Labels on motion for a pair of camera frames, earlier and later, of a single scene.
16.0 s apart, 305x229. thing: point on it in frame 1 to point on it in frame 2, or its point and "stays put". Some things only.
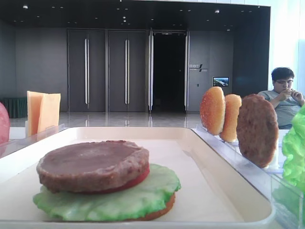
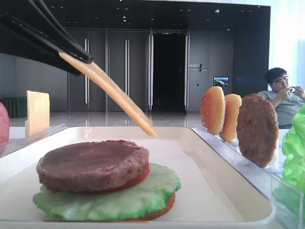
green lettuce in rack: x=293 y=147 stays put
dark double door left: x=86 y=70 stays put
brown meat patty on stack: x=85 y=166 stays put
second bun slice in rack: x=232 y=102 stays put
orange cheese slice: x=34 y=99 to x=90 y=68
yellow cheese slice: x=50 y=111 to x=38 y=111
